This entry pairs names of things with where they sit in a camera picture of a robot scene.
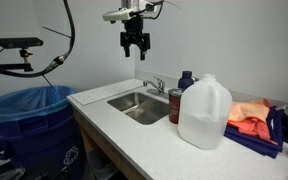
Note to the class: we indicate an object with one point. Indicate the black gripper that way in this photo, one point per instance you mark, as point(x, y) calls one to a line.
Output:
point(135, 26)

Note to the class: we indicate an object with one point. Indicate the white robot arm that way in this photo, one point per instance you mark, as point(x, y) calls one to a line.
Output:
point(140, 4)

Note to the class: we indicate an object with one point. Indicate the navy blue water bottle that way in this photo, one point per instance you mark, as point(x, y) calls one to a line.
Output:
point(185, 80)

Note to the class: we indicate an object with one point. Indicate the stainless steel sink basin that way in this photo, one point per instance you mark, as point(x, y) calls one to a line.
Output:
point(140, 106)

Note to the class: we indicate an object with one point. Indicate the brown amber jar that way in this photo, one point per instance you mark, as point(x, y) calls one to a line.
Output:
point(174, 106)

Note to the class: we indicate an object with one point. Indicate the translucent plastic gallon jug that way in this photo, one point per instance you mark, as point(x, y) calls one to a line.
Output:
point(204, 113)

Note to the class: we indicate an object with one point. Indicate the counter base cabinet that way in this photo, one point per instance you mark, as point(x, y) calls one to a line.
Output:
point(87, 140)

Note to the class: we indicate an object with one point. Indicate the blue plastic bin liner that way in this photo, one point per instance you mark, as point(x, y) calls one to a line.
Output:
point(24, 100)

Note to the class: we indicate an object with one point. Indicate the white bag under counter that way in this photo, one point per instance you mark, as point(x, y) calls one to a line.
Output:
point(100, 163)

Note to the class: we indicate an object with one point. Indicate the orange cloth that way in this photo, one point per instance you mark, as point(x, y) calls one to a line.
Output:
point(247, 113)

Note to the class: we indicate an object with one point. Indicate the blue recycling bin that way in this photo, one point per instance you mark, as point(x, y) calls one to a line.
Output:
point(44, 143)

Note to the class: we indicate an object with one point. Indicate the navy blue cloth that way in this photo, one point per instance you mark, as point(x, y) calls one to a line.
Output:
point(250, 143)

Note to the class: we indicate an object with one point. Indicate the clear plastic bag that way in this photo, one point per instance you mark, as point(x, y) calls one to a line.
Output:
point(10, 174)

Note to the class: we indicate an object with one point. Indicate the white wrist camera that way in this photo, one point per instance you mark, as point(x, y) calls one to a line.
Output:
point(117, 15)

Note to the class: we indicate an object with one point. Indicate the black stereo camera on arm mount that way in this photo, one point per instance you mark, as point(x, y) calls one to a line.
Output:
point(19, 42)

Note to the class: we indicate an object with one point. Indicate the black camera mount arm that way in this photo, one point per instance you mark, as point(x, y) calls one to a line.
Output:
point(7, 67)

